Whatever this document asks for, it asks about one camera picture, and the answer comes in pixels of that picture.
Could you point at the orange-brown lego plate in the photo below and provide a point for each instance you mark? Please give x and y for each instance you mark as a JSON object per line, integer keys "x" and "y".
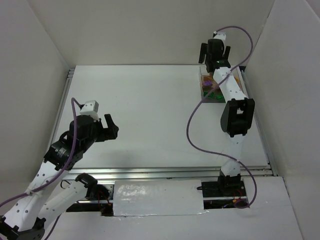
{"x": 207, "y": 82}

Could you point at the aluminium table edge rail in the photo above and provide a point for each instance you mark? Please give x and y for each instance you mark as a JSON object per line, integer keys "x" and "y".
{"x": 114, "y": 174}

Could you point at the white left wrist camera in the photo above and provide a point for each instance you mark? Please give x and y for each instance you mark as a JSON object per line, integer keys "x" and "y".
{"x": 90, "y": 108}

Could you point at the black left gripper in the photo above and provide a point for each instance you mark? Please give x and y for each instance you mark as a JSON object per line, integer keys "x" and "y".
{"x": 105, "y": 130}

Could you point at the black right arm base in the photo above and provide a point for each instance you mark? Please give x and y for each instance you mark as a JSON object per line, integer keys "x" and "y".
{"x": 212, "y": 189}

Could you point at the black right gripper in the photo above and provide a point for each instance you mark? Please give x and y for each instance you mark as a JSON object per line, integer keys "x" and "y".
{"x": 203, "y": 53}

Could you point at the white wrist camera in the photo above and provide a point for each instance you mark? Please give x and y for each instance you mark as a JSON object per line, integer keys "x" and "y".
{"x": 219, "y": 35}
{"x": 90, "y": 108}

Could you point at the green rounded lego brick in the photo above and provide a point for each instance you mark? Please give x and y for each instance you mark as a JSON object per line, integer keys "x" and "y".
{"x": 219, "y": 97}

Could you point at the white foil cover panel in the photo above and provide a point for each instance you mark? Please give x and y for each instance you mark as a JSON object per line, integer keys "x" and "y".
{"x": 157, "y": 198}

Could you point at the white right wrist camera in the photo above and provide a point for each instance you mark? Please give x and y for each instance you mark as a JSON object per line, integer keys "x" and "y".
{"x": 219, "y": 35}

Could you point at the clear stepped sorting container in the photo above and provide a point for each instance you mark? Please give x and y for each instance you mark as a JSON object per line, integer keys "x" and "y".
{"x": 203, "y": 74}

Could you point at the clear narrow sorting bin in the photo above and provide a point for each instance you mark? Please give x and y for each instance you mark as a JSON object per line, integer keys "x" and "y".
{"x": 239, "y": 79}

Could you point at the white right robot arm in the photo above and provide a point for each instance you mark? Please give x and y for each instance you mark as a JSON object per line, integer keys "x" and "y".
{"x": 237, "y": 116}

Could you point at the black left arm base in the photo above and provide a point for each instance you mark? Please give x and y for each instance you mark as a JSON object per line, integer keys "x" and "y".
{"x": 100, "y": 201}

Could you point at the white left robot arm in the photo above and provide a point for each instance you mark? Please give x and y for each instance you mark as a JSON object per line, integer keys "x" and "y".
{"x": 34, "y": 211}

